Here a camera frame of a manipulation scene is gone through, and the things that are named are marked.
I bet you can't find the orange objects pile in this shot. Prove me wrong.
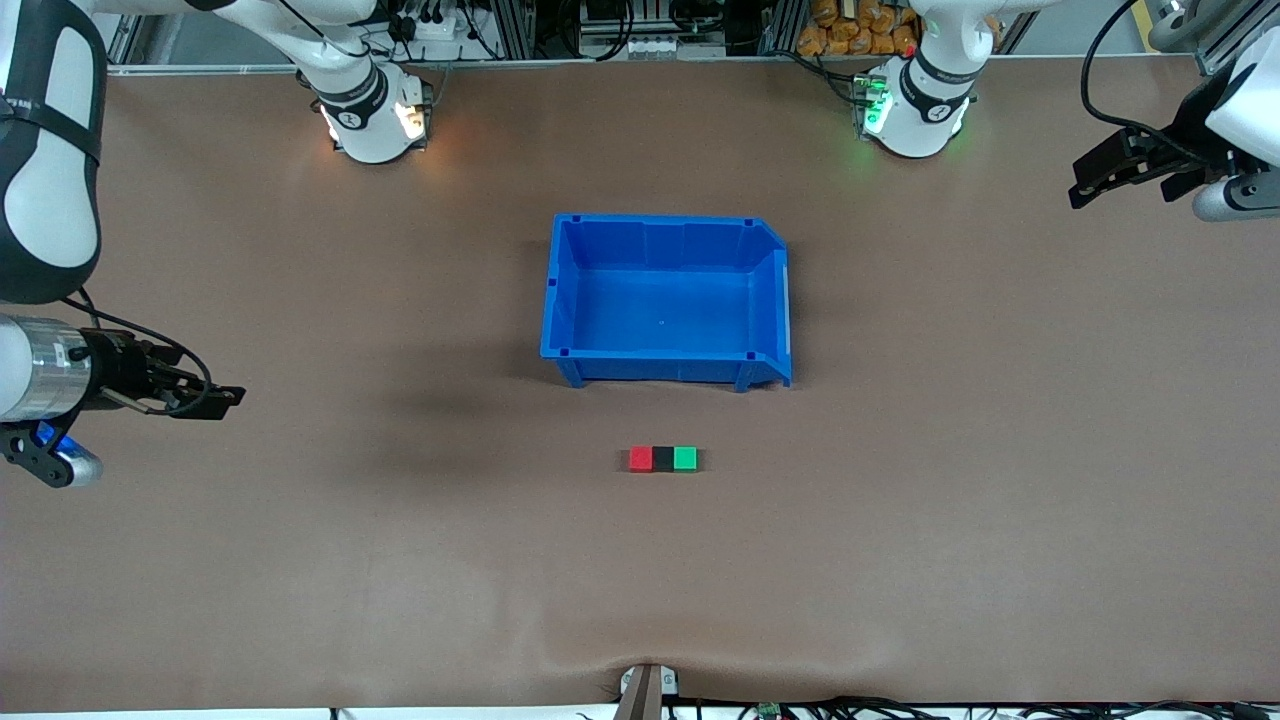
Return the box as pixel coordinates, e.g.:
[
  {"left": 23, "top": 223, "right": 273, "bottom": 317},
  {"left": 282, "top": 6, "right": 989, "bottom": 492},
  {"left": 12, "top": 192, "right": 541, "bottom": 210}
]
[{"left": 797, "top": 0, "right": 923, "bottom": 57}]

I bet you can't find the white power strip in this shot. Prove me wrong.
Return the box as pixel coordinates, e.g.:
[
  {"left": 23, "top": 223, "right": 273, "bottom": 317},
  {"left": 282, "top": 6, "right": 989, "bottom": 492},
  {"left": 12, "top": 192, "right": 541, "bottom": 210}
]
[{"left": 395, "top": 8, "right": 479, "bottom": 43}]

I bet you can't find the blue plastic storage bin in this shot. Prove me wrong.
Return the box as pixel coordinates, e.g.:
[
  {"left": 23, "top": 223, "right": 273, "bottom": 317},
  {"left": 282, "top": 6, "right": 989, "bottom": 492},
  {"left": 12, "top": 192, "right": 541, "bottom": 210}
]
[{"left": 540, "top": 213, "right": 794, "bottom": 393}]

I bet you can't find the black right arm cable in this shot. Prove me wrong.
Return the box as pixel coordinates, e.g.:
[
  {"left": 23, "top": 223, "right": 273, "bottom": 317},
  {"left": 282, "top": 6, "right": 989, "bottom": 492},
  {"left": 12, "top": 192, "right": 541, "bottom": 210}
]
[{"left": 62, "top": 288, "right": 214, "bottom": 416}]

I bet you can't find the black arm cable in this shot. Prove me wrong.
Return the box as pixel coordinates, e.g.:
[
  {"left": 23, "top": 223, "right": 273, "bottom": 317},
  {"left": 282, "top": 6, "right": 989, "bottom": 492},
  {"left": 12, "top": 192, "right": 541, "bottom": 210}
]
[
  {"left": 1080, "top": 0, "right": 1216, "bottom": 161},
  {"left": 62, "top": 288, "right": 214, "bottom": 416}
]

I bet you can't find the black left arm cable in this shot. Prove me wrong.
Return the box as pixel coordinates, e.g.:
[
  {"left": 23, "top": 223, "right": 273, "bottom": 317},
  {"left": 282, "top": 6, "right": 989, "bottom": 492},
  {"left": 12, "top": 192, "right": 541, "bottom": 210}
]
[{"left": 1080, "top": 0, "right": 1216, "bottom": 161}]

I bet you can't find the aluminium frame post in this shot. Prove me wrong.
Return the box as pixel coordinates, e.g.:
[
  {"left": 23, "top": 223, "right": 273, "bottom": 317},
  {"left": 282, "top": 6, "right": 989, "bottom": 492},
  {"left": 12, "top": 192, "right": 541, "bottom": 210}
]
[
  {"left": 1195, "top": 0, "right": 1280, "bottom": 76},
  {"left": 758, "top": 0, "right": 803, "bottom": 57},
  {"left": 105, "top": 0, "right": 161, "bottom": 66},
  {"left": 478, "top": 0, "right": 541, "bottom": 61}
]

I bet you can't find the black base cable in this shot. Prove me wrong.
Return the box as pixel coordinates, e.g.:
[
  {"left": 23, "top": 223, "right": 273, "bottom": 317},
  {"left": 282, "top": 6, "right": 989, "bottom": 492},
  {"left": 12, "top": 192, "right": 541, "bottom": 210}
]
[{"left": 790, "top": 50, "right": 866, "bottom": 101}]

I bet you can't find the aluminium table edge rail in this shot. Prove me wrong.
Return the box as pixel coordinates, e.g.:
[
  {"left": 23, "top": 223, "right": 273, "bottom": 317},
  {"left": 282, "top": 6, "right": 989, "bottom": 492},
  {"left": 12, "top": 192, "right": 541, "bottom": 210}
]
[{"left": 105, "top": 52, "right": 1206, "bottom": 76}]

